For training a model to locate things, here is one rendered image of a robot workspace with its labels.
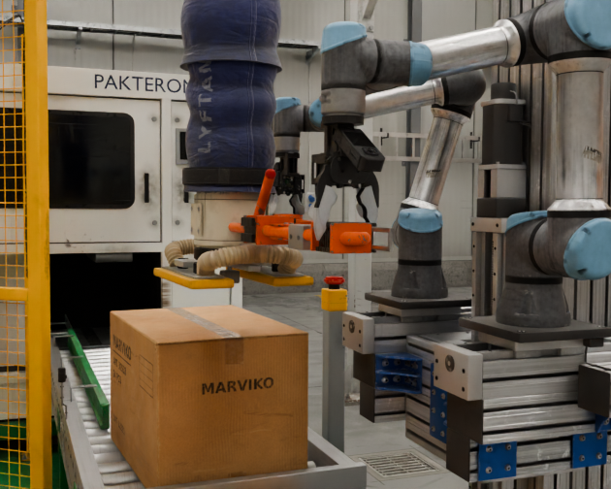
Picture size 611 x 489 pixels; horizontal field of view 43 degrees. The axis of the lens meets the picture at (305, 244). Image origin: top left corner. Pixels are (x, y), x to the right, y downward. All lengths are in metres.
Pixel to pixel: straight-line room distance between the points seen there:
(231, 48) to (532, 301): 0.85
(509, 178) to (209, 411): 0.92
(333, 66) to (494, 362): 0.66
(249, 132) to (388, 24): 10.42
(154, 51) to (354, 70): 9.72
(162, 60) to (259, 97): 9.21
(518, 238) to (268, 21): 0.74
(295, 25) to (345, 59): 10.27
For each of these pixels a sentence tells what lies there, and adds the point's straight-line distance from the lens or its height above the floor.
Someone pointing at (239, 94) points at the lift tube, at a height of 1.53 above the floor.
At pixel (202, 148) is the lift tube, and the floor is 1.40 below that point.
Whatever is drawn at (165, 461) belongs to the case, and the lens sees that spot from 2.00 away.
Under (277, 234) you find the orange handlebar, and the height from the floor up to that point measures 1.22.
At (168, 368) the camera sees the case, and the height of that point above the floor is 0.89.
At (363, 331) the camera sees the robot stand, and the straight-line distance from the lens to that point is 2.00.
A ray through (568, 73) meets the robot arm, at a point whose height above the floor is 1.53.
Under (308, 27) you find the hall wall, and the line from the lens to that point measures 11.65.
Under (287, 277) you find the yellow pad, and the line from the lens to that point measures 1.76.
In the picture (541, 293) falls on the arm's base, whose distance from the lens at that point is 1.65.
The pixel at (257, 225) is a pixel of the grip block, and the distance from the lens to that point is 1.59.
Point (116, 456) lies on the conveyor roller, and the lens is 2.43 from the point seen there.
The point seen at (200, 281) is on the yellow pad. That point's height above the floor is 1.12.
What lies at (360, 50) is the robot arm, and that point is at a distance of 1.33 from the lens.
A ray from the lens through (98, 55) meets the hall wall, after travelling 10.89.
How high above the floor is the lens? 1.28
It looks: 3 degrees down
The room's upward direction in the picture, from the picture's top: straight up
